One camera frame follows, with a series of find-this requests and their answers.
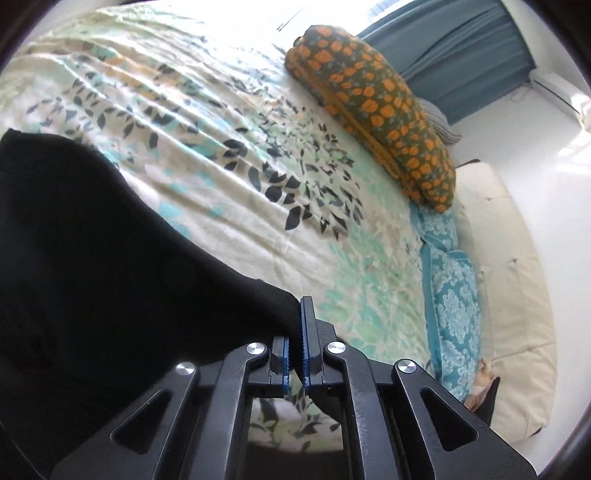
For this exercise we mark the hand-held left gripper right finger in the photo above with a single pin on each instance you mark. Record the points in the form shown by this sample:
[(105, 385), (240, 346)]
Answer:
[(304, 350)]

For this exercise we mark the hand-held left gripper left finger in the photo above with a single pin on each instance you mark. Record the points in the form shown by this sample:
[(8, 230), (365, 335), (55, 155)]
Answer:
[(283, 367)]

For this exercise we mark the black pants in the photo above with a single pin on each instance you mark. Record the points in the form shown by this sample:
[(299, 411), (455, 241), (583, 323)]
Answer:
[(115, 286)]

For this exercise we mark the teal damask pillow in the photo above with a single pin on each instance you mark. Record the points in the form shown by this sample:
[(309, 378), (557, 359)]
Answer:
[(436, 226), (457, 314)]

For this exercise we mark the brown patterned cloth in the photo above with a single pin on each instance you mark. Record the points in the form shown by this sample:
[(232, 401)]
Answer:
[(482, 378)]

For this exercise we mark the cream padded headboard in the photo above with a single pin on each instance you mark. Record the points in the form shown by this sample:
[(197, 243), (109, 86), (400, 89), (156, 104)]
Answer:
[(512, 286)]

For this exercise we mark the leaf print bedspread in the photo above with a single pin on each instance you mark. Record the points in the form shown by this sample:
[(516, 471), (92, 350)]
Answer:
[(221, 138)]

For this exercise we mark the orange-spotted green pillow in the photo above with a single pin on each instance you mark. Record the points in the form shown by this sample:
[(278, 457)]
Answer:
[(378, 106)]

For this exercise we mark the grey striped pillow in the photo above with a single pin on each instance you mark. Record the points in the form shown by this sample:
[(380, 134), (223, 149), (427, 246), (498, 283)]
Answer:
[(443, 122)]

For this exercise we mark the blue curtain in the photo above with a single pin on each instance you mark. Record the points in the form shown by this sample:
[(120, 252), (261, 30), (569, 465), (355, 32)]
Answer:
[(452, 50)]

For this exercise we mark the white air conditioner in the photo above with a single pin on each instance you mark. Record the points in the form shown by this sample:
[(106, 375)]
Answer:
[(556, 87)]

